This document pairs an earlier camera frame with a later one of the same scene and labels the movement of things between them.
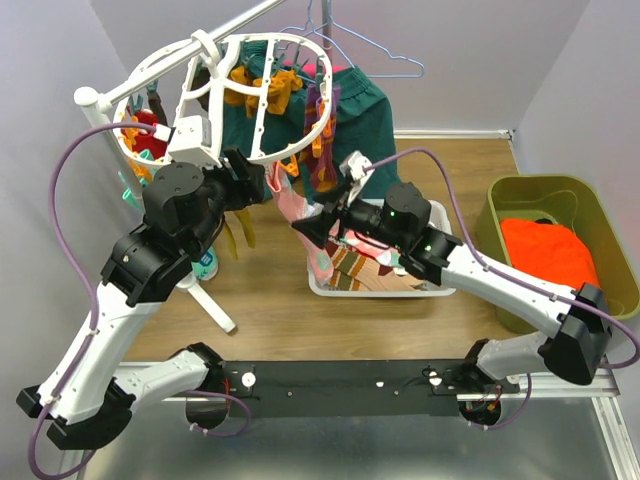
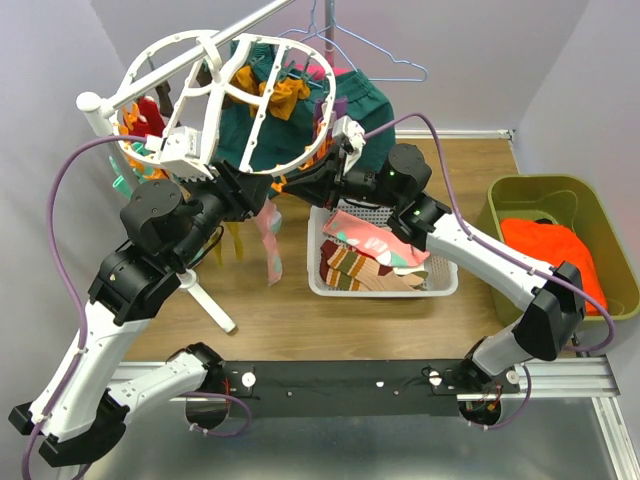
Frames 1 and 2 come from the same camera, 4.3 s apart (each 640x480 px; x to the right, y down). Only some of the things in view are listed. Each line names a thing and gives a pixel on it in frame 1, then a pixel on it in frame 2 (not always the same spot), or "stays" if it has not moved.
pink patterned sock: (298, 208) -> (269, 222)
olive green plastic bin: (566, 200) stays
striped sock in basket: (352, 271) stays
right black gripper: (318, 228) -> (314, 188)
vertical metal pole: (327, 28) stays
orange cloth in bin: (550, 250) stays
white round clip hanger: (240, 97) stays
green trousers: (324, 127) stays
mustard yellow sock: (230, 239) -> (219, 246)
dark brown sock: (154, 105) -> (166, 105)
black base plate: (353, 388) stays
